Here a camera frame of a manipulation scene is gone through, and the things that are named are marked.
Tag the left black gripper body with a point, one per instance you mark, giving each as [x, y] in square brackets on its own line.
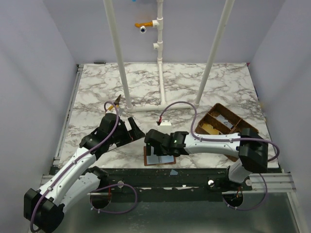
[129, 133]

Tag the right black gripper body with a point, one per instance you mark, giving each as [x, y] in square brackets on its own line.
[150, 143]

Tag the brown leather card holder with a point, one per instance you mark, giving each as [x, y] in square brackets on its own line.
[151, 159]

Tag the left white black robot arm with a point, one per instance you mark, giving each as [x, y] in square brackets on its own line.
[45, 207]

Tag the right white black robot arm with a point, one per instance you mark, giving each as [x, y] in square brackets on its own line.
[247, 146]

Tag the gold card in tray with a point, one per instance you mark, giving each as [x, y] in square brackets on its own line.
[209, 129]

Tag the grey card in tray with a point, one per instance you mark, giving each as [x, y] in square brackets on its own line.
[224, 121]

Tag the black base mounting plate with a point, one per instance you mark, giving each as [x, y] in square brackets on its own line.
[164, 184]

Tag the brown woven divided tray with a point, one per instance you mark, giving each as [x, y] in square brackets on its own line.
[218, 109]

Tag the blue white small ball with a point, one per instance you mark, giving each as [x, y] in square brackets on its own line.
[142, 29]

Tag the orange pipe hook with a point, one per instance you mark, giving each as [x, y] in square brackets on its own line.
[153, 23]

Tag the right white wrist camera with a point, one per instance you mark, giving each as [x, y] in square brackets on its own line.
[164, 123]

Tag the yellow handled pliers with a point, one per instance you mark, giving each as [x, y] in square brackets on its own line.
[116, 103]

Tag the aluminium rail frame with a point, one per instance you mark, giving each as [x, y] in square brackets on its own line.
[65, 127]

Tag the white PVC pipe frame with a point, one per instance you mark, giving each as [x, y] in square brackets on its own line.
[111, 19]

